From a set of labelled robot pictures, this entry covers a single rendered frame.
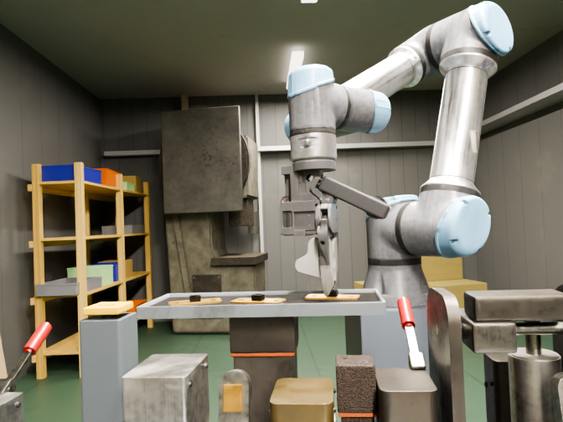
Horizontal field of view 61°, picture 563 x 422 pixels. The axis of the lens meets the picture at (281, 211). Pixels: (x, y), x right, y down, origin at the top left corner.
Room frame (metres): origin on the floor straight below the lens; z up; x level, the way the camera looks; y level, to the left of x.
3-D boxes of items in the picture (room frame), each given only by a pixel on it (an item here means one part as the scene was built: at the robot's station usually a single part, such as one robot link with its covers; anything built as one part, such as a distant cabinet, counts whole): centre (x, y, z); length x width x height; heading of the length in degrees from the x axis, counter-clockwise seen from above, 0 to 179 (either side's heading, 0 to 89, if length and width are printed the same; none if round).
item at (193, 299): (0.77, 0.14, 1.17); 0.08 x 0.04 x 0.01; 105
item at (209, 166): (5.96, 0.72, 1.41); 1.44 x 1.29 x 2.81; 94
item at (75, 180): (5.24, 1.99, 0.98); 2.17 x 0.59 x 1.96; 2
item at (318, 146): (0.77, -0.05, 1.40); 0.08 x 0.08 x 0.05
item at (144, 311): (0.76, 0.03, 1.16); 0.37 x 0.14 x 0.02; 84
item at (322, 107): (0.78, -0.06, 1.48); 0.09 x 0.08 x 0.11; 124
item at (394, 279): (1.06, -0.25, 1.15); 0.15 x 0.15 x 0.10
